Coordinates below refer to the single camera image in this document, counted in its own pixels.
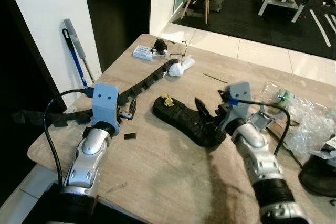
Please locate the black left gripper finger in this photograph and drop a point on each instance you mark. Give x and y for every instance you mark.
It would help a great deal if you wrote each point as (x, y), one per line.
(133, 107)

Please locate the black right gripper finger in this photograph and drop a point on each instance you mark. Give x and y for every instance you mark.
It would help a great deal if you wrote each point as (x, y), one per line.
(203, 107)

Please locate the black shoe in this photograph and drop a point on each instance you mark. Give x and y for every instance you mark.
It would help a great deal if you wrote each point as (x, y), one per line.
(184, 121)
(320, 177)

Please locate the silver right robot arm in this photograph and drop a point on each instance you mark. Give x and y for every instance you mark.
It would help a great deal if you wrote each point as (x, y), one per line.
(257, 150)

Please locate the small black rubber piece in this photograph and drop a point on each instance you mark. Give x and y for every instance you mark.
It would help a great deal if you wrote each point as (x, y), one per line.
(130, 136)

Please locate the thin black stick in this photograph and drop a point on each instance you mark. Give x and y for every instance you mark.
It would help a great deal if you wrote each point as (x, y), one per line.
(215, 78)

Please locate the yellow crumpled paper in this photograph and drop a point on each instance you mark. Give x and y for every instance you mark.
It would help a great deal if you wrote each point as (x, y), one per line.
(167, 100)

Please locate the white crumpled plastic bag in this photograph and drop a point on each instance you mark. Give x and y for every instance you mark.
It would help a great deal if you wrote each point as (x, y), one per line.
(178, 69)

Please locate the clear plastic bottle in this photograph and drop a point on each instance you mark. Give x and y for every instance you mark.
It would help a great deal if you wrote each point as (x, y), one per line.
(273, 90)

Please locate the small white blue box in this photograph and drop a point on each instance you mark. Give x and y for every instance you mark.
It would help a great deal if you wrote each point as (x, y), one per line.
(142, 52)

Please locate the thin framed eyeglasses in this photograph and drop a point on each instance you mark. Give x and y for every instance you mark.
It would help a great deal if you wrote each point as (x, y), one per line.
(157, 54)

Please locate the blue stick black loop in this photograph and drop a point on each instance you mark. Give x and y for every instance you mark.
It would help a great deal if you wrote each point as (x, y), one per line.
(77, 66)

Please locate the small black bundle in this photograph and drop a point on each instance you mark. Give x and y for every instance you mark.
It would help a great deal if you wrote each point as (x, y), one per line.
(160, 44)

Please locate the black floor carpet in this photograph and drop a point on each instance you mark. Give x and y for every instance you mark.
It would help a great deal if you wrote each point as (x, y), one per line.
(247, 30)

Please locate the clear plastic wrap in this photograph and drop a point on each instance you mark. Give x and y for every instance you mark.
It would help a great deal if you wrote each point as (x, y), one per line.
(310, 124)

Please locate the black robot torso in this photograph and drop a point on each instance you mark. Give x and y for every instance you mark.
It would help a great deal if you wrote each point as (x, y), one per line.
(79, 213)

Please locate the white labelled package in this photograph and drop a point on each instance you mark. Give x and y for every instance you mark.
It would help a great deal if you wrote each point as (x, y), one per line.
(329, 144)

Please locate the grey printed part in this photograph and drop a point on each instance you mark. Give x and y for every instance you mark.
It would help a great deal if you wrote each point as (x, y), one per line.
(328, 157)

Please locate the white floor tape line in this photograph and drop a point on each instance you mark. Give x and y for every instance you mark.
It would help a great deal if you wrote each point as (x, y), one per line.
(320, 27)
(331, 22)

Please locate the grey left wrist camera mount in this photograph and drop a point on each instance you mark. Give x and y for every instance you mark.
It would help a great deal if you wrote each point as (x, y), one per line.
(105, 103)

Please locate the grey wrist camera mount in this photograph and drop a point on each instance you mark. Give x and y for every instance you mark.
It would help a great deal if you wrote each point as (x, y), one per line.
(105, 103)
(240, 92)

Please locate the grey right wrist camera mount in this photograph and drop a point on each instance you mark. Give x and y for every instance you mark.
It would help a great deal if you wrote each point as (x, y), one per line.
(240, 92)

